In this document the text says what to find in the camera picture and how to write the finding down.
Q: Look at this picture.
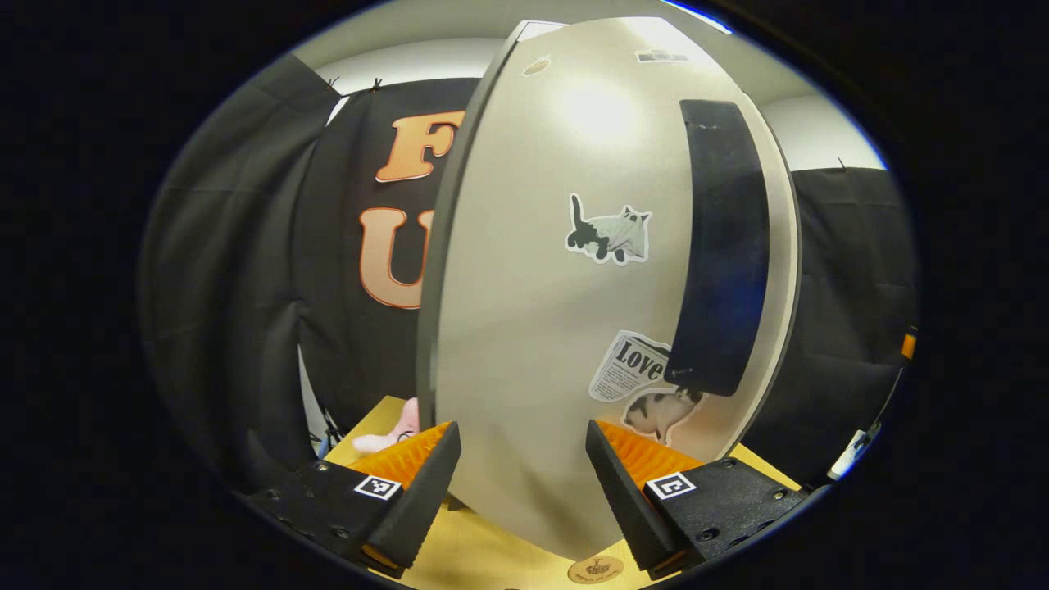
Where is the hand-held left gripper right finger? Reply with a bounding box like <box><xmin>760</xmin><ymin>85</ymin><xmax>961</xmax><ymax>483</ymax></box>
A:
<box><xmin>585</xmin><ymin>420</ymin><xmax>814</xmax><ymax>574</ymax></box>

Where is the round wooden coaster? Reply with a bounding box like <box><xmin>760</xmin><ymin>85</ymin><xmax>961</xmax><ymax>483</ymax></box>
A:
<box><xmin>567</xmin><ymin>556</ymin><xmax>625</xmax><ymax>585</ymax></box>

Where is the black backdrop cloth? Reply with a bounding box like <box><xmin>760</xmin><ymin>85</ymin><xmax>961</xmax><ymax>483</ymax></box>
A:
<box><xmin>139</xmin><ymin>53</ymin><xmax>919</xmax><ymax>492</ymax></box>

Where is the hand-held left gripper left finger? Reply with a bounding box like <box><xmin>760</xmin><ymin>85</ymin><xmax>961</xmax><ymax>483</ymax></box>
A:
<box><xmin>244</xmin><ymin>421</ymin><xmax>462</xmax><ymax>579</ymax></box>

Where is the pink star plush toy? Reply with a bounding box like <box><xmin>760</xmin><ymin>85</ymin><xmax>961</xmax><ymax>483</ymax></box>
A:
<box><xmin>352</xmin><ymin>397</ymin><xmax>421</xmax><ymax>455</ymax></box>

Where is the white cabinet door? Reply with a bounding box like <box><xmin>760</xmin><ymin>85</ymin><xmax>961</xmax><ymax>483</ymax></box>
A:
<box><xmin>433</xmin><ymin>16</ymin><xmax>802</xmax><ymax>563</ymax></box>

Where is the black door handle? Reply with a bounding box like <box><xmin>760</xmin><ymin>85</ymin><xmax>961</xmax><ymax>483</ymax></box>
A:
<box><xmin>662</xmin><ymin>98</ymin><xmax>773</xmax><ymax>399</ymax></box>

